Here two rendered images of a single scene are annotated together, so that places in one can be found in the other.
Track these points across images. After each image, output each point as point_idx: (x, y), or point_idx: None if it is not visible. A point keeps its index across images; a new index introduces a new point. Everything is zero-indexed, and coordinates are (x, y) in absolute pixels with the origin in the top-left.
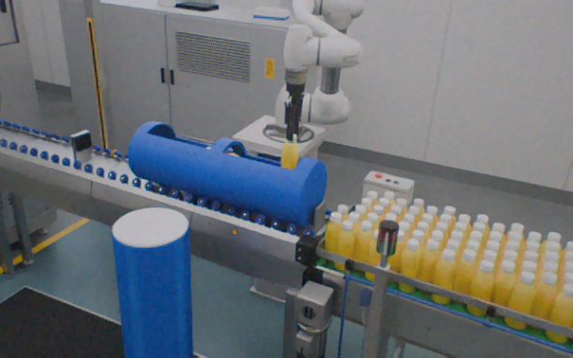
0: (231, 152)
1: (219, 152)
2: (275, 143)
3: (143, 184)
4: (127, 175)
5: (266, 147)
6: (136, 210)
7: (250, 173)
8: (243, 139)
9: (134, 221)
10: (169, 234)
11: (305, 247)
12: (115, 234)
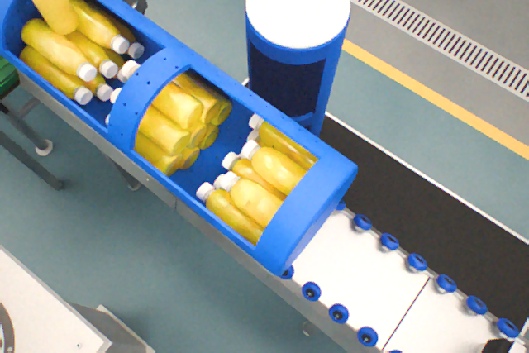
0: (137, 154)
1: (172, 50)
2: (6, 287)
3: (324, 226)
4: (356, 219)
5: (34, 278)
6: (321, 40)
7: (130, 7)
8: (78, 318)
9: (321, 15)
10: None
11: None
12: None
